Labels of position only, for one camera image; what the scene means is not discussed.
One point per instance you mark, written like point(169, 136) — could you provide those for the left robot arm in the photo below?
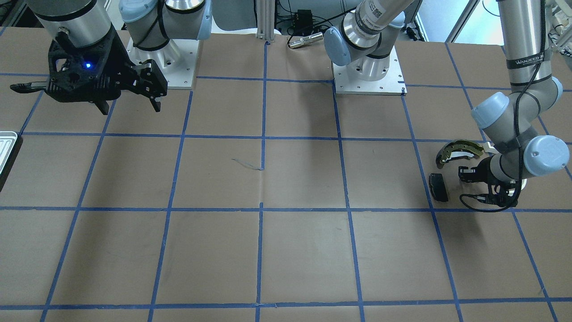
point(522, 153)

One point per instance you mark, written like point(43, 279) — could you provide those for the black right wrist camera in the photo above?
point(152, 82)

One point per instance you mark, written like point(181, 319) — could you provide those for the silver cylindrical tool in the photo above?
point(305, 41)

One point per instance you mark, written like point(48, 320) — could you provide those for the black brake pad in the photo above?
point(438, 188)

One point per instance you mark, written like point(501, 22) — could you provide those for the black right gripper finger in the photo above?
point(103, 106)
point(30, 87)

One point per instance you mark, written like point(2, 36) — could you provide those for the olive brake shoe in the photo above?
point(458, 149)

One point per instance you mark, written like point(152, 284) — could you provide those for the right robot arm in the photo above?
point(151, 23)

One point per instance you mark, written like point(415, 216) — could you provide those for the ribbed metal tray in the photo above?
point(10, 144)

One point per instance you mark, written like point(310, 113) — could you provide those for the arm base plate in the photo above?
point(177, 60)
point(371, 76)

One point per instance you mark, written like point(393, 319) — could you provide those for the white curved plastic bracket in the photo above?
point(488, 147)

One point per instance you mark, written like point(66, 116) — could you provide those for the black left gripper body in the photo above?
point(484, 172)

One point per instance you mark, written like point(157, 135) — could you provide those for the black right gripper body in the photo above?
point(119, 61)

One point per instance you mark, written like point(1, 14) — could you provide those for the aluminium frame post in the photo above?
point(265, 20)

